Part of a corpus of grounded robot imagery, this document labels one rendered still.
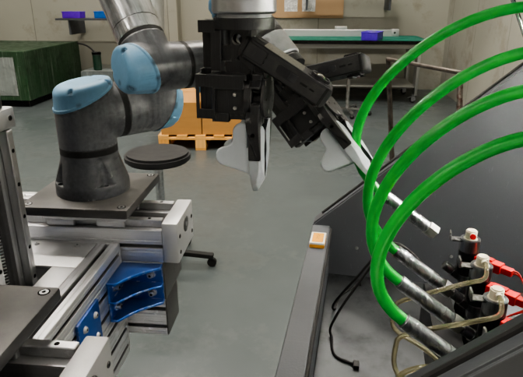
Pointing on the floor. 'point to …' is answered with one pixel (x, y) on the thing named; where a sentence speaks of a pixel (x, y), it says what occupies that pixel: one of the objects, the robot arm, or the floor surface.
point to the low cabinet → (35, 69)
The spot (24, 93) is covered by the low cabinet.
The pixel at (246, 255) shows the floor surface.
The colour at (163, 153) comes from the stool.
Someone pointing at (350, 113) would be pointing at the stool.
